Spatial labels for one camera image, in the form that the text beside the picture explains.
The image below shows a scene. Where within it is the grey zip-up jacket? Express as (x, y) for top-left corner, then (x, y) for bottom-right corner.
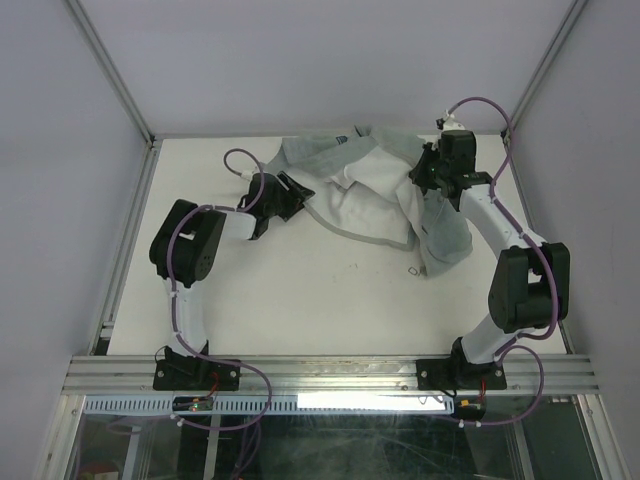
(265, 125), (473, 276)

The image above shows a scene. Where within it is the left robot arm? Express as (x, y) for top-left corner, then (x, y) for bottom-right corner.
(149, 172), (315, 389)

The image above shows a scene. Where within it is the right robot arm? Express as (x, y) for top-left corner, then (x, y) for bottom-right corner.
(409, 127), (570, 387)

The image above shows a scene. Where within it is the small electronics board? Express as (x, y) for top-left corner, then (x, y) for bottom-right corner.
(172, 395), (217, 413)

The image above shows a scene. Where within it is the black yellow connector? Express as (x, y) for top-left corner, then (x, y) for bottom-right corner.
(452, 397), (486, 422)

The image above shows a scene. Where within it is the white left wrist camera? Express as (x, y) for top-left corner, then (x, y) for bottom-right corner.
(240, 170), (258, 181)

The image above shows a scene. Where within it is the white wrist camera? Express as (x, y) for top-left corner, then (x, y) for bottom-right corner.
(435, 111), (465, 132)
(240, 170), (258, 181)

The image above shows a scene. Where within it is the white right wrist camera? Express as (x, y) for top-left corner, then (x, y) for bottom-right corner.
(435, 111), (465, 132)

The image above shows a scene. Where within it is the left aluminium frame post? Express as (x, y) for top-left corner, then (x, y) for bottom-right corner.
(63, 0), (156, 146)

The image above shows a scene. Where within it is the aluminium frame post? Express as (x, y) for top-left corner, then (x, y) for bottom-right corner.
(63, 0), (156, 146)
(499, 0), (589, 144)

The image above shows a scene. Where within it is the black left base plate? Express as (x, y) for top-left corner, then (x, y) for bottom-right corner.
(153, 346), (240, 392)

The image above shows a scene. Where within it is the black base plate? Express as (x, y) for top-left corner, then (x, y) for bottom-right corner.
(415, 353), (507, 393)
(153, 346), (240, 392)

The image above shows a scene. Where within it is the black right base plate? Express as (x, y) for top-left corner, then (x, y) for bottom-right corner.
(415, 353), (507, 393)

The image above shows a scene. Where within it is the grey slotted cable duct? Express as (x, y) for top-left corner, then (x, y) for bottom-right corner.
(84, 392), (454, 416)

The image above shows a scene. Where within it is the right aluminium frame post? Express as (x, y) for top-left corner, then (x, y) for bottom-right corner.
(499, 0), (589, 144)

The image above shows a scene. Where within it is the aluminium front rail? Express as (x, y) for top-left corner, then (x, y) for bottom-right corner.
(62, 354), (600, 396)

